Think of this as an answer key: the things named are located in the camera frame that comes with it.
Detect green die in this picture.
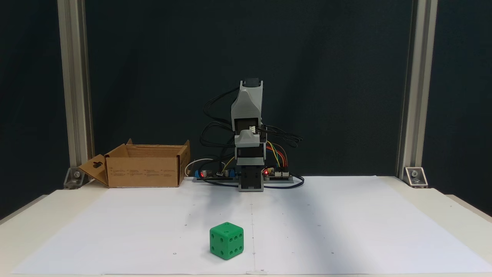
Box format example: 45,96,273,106
209,222,244,260

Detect circuit board with blue terminal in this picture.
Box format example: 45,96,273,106
193,169,239,182

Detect brown cardboard box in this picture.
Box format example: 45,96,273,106
79,138,191,188

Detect coloured jumper wire bundle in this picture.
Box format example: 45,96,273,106
266,142,288,170

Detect black elbow cable bundle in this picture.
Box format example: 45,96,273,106
200,88,241,149

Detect black wrist cable bundle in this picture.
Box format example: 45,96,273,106
259,125,304,149

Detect circuit board with jumper wires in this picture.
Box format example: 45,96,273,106
264,167,294,182

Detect black board cable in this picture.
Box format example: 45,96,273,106
198,169,239,188

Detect white cable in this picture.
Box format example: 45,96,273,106
184,158,216,177

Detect black table cable loop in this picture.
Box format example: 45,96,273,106
263,174,305,189

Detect metal corner bracket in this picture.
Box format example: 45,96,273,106
63,167,86,189
404,167,428,188

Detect aluminium frame post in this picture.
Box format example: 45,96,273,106
396,0,439,181
58,0,95,181

